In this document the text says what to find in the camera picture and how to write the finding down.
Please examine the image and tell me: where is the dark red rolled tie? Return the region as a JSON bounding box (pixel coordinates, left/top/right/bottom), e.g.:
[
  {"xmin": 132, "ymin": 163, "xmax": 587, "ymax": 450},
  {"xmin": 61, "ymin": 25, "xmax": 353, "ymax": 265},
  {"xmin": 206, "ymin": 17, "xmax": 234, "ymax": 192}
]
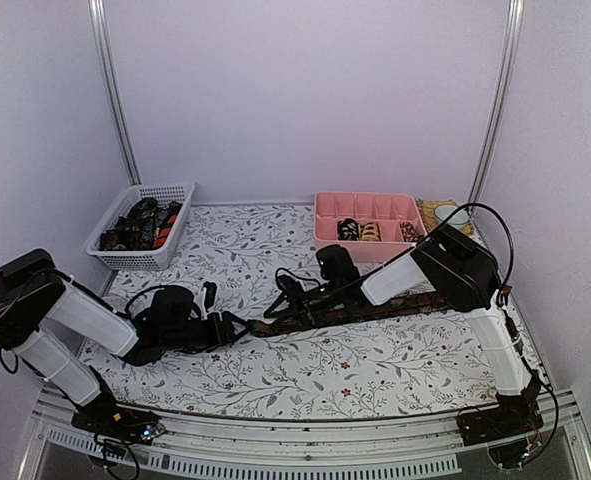
[{"xmin": 400, "ymin": 222, "xmax": 424, "ymax": 243}]

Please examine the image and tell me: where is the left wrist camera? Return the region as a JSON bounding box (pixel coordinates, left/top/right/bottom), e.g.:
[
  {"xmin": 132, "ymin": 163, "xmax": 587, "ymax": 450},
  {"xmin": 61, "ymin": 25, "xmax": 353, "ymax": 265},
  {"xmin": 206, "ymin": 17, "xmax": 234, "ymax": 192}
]
[{"xmin": 200, "ymin": 281, "xmax": 217, "ymax": 320}]

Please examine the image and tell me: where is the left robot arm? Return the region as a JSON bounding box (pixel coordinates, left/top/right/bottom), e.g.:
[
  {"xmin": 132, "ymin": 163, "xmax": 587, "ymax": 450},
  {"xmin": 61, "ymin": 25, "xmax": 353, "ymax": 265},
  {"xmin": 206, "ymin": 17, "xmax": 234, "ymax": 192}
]
[{"xmin": 0, "ymin": 249, "xmax": 249, "ymax": 444}]

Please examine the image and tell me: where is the white plastic mesh basket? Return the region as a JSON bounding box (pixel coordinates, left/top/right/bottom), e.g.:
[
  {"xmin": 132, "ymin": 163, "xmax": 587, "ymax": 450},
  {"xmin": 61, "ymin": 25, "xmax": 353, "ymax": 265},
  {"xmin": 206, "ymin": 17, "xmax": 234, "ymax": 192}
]
[{"xmin": 86, "ymin": 182, "xmax": 195, "ymax": 271}]

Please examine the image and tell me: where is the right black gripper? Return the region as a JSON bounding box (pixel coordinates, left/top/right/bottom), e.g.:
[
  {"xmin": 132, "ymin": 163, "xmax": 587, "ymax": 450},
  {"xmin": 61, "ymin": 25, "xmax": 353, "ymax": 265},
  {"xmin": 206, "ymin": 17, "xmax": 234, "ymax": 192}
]
[{"xmin": 264, "ymin": 280, "xmax": 343, "ymax": 331}]

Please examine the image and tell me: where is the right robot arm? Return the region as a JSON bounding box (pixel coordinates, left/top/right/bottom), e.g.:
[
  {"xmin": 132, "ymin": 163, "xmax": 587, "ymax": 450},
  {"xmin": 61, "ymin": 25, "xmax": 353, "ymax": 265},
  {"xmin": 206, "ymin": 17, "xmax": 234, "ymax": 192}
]
[{"xmin": 251, "ymin": 221, "xmax": 544, "ymax": 445}]

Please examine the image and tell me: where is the right aluminium frame post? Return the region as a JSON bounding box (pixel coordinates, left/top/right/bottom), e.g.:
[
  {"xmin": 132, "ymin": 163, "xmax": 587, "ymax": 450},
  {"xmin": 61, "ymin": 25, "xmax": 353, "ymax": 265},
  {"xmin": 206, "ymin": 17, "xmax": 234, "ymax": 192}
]
[{"xmin": 467, "ymin": 0, "xmax": 525, "ymax": 203}]

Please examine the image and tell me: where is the black white rolled tie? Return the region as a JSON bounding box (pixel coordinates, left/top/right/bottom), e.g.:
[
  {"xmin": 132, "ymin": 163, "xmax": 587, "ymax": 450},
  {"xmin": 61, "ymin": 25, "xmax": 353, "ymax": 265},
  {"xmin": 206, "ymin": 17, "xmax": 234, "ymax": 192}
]
[{"xmin": 337, "ymin": 218, "xmax": 360, "ymax": 241}]

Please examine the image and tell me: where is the pink divided organizer box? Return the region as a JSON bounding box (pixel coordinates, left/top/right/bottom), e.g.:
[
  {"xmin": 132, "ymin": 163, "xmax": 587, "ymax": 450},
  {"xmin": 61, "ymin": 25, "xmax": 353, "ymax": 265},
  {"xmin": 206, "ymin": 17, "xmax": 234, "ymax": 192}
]
[{"xmin": 314, "ymin": 192, "xmax": 427, "ymax": 263}]

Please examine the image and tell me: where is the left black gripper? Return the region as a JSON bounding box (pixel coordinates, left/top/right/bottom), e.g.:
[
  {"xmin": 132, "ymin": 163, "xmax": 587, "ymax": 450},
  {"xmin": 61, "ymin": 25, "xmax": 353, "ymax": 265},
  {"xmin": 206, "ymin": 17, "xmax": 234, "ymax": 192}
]
[{"xmin": 162, "ymin": 311, "xmax": 253, "ymax": 353}]

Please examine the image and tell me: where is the floral patterned table mat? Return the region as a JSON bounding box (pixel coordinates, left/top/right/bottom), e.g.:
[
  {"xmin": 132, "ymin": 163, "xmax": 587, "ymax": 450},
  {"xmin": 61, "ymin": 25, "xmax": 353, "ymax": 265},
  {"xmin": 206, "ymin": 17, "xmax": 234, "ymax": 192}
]
[{"xmin": 79, "ymin": 205, "xmax": 496, "ymax": 420}]

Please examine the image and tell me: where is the light blue ceramic bowl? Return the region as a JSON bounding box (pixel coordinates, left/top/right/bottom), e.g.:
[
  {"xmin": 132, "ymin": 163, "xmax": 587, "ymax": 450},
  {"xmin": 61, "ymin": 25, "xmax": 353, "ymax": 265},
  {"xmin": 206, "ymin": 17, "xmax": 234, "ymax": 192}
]
[{"xmin": 434, "ymin": 205, "xmax": 469, "ymax": 231}]

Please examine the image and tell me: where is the aluminium frame post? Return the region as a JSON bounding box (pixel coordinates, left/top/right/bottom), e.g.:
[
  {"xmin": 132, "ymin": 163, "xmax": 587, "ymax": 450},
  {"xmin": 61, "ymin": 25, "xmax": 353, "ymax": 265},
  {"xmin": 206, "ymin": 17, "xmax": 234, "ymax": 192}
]
[
  {"xmin": 467, "ymin": 0, "xmax": 525, "ymax": 203},
  {"xmin": 88, "ymin": 0, "xmax": 141, "ymax": 185}
]

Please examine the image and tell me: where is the brown green patterned tie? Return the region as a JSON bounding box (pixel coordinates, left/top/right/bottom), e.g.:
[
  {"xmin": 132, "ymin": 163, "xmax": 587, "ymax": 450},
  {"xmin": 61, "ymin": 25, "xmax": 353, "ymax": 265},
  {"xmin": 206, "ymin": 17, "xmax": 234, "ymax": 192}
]
[{"xmin": 248, "ymin": 291, "xmax": 450, "ymax": 337}]

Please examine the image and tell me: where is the pile of dark ties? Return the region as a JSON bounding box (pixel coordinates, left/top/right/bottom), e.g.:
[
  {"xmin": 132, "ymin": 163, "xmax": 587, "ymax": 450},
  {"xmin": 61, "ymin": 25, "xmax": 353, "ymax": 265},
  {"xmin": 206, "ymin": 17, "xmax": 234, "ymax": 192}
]
[{"xmin": 99, "ymin": 197, "xmax": 183, "ymax": 251}]

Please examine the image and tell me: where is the front aluminium rail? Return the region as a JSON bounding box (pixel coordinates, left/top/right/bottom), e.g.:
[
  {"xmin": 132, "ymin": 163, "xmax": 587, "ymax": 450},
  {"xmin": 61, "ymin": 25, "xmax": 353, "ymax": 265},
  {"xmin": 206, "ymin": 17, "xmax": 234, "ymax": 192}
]
[{"xmin": 18, "ymin": 389, "xmax": 591, "ymax": 479}]

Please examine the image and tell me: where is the yellow patterned rolled tie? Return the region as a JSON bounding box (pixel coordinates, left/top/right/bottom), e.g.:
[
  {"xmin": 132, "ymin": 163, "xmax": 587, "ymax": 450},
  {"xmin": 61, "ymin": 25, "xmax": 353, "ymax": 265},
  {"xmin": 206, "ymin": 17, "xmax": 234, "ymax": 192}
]
[{"xmin": 359, "ymin": 222, "xmax": 381, "ymax": 242}]

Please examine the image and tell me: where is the left aluminium frame post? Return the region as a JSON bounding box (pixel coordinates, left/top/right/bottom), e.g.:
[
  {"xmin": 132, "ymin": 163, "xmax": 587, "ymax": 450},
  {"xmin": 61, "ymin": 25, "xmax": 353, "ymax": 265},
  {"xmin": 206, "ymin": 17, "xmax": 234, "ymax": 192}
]
[{"xmin": 88, "ymin": 0, "xmax": 141, "ymax": 185}]

